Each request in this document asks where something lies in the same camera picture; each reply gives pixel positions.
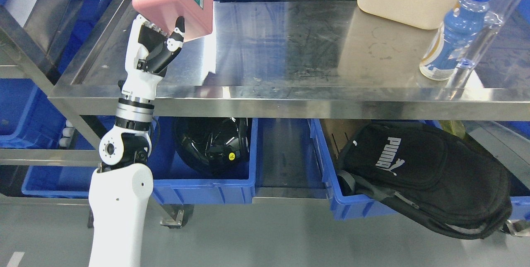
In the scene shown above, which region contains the blue sports drink bottle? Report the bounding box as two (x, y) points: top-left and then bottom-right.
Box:
(419, 0), (490, 82)

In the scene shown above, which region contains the white robot forearm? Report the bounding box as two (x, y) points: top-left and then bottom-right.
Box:
(89, 95), (154, 267)

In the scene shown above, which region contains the black helmet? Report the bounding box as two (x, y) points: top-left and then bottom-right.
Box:
(172, 117), (251, 177)

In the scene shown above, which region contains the blue crate with helmet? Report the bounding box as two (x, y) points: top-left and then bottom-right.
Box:
(148, 117), (259, 205)

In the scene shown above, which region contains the blue crate lower left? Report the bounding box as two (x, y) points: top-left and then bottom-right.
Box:
(21, 116), (114, 199)

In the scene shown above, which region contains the black Puma backpack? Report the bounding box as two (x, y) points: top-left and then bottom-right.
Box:
(336, 120), (513, 239)

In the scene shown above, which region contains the stainless steel table cart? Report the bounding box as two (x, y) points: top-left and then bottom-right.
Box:
(48, 0), (530, 234)

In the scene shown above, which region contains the clear water bottle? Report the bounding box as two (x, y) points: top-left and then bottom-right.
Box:
(446, 0), (522, 88)

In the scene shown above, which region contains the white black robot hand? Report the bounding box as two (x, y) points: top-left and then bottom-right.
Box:
(119, 14), (186, 108)

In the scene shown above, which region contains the steel shelf rack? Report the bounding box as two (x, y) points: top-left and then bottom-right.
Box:
(1, 0), (113, 202)

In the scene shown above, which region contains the blue crate with backpack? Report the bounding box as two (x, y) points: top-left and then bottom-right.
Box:
(308, 118), (530, 221)

